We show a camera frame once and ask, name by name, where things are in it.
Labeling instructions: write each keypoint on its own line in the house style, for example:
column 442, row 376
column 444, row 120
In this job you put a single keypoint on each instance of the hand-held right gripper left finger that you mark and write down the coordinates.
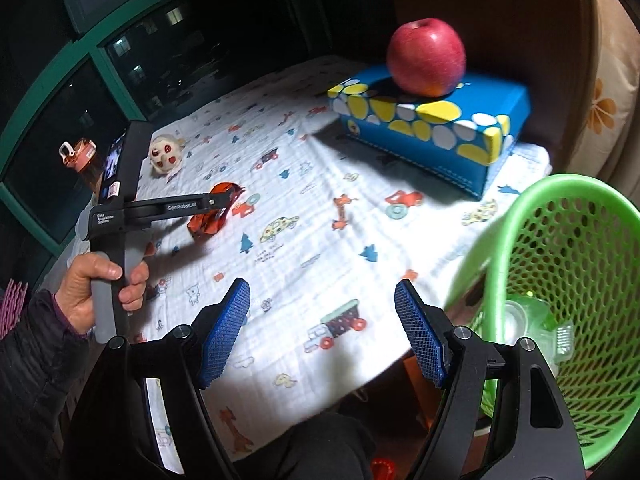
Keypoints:
column 227, row 330

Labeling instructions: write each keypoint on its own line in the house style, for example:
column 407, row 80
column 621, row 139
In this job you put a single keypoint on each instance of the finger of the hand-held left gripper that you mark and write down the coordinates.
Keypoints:
column 200, row 202

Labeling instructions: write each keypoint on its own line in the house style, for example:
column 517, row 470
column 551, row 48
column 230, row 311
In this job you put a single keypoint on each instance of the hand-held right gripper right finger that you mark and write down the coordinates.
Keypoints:
column 420, row 335

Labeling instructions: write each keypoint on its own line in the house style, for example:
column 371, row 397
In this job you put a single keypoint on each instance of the red foil wrapper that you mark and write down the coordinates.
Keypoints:
column 210, row 220

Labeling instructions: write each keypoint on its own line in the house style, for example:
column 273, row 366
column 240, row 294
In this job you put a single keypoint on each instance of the green plastic mesh basket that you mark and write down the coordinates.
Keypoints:
column 575, row 240

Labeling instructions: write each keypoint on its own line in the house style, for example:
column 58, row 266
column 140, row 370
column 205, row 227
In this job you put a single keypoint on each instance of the person's left forearm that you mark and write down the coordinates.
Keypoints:
column 35, row 385

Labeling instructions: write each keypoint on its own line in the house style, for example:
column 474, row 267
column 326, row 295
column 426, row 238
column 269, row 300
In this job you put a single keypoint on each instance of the person's left hand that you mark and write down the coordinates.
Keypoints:
column 75, row 295

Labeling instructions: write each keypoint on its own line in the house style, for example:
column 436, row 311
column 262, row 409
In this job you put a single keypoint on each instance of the small white toy head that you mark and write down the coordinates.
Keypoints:
column 165, row 157

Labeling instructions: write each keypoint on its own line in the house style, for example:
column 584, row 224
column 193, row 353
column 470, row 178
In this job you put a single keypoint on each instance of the orange water bottle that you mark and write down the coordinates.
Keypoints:
column 82, row 157

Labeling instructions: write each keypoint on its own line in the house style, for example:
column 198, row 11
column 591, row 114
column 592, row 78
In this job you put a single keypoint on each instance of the clear plastic bottle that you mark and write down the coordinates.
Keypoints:
column 520, row 317

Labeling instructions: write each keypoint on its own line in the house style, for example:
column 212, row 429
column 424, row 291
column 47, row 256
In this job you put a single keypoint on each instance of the white printed cloth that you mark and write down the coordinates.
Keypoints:
column 310, row 185

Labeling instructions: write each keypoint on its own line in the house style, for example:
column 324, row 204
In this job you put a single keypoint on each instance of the red plastic object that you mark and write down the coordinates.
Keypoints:
column 385, row 470

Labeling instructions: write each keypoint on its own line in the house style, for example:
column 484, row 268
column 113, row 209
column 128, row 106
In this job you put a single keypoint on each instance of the clear plastic packaging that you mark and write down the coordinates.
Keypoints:
column 562, row 340

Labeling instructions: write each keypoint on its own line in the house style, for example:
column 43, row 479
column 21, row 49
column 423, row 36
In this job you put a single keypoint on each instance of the person's leg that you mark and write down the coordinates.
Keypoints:
column 310, row 450

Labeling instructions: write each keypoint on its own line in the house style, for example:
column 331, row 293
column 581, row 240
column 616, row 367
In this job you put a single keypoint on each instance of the pink foam net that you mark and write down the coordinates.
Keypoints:
column 12, row 310

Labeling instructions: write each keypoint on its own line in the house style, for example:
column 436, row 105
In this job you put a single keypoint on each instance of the blue dotted tissue box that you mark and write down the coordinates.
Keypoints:
column 415, row 150

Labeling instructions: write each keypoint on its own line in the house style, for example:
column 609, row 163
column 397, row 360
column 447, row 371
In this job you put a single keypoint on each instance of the red apple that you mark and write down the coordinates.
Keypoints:
column 425, row 55

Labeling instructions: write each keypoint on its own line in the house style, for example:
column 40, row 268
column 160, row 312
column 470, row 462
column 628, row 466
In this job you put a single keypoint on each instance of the beige floral curtain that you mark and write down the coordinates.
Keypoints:
column 605, row 110

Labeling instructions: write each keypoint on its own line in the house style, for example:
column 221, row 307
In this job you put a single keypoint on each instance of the green window frame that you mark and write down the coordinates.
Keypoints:
column 50, row 89

